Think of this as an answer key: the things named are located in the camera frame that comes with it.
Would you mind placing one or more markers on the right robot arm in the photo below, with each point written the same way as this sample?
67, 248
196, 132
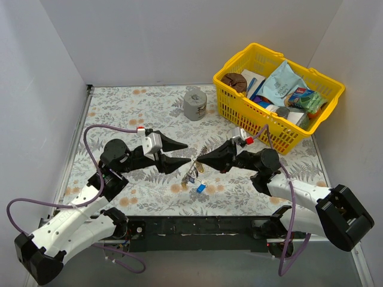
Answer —
334, 213

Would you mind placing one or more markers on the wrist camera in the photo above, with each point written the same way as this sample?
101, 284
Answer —
151, 144
240, 137

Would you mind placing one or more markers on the brown round item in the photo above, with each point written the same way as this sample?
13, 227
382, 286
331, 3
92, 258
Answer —
235, 81

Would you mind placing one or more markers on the green sponge pack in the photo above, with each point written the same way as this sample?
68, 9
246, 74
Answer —
305, 99

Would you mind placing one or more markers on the grey toilet paper roll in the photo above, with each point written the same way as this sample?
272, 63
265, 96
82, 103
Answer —
194, 104

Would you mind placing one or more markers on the light blue chips bag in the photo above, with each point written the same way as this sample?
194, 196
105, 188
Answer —
280, 83

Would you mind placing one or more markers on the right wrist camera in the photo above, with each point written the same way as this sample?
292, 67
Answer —
240, 137

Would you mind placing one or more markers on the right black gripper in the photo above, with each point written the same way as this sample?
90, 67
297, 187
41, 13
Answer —
234, 155

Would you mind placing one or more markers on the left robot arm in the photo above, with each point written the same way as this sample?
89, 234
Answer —
85, 220

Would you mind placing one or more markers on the floral table mat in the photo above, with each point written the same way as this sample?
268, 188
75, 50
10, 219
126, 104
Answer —
114, 111

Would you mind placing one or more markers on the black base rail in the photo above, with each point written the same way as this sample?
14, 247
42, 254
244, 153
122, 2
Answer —
196, 233

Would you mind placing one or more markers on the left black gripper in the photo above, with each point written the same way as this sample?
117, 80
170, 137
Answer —
160, 153

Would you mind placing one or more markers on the yellow plastic basket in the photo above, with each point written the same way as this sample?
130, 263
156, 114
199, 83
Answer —
243, 112

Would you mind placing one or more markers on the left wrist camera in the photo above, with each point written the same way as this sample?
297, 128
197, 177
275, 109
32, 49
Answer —
151, 144

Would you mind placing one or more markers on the blue key tag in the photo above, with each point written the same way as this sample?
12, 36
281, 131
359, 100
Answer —
202, 186

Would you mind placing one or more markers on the grey lid can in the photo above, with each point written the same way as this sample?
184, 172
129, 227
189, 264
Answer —
283, 112

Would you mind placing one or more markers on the silver keyring with keys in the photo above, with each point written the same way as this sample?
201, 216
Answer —
191, 176

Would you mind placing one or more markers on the white box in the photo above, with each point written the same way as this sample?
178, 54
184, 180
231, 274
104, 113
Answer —
254, 83

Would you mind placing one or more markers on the orange fruit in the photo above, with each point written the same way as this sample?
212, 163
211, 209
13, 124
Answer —
314, 115

